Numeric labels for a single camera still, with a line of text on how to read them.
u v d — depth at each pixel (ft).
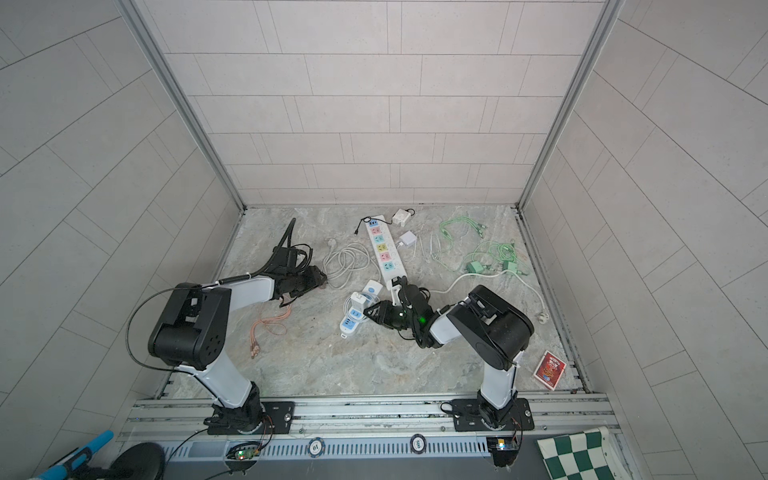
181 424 2.31
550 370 2.53
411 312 2.28
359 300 2.73
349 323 2.78
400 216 3.64
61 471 1.58
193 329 1.54
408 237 3.45
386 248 3.33
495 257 3.33
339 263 3.25
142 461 2.11
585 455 2.15
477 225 3.66
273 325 2.84
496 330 1.58
